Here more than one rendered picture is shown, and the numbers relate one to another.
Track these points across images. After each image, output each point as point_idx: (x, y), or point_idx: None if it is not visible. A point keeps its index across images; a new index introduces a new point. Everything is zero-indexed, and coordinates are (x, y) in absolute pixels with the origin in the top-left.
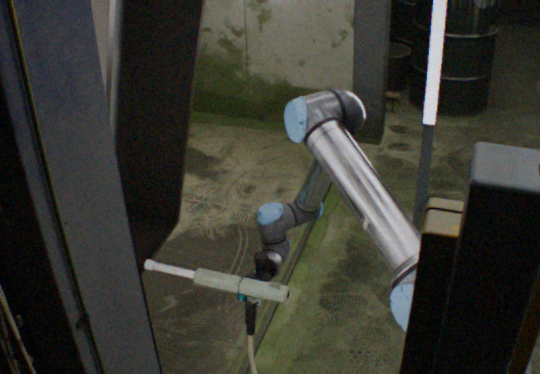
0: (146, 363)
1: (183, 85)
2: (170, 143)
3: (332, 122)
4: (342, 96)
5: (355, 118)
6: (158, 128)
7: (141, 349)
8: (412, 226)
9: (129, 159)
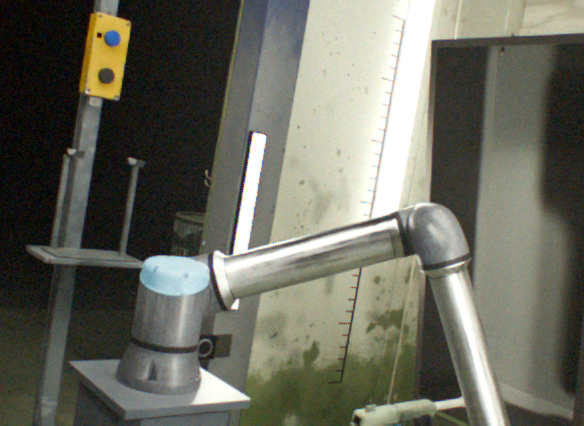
0: (231, 188)
1: None
2: None
3: (390, 212)
4: (423, 205)
5: (410, 233)
6: None
7: (232, 177)
8: (252, 254)
9: None
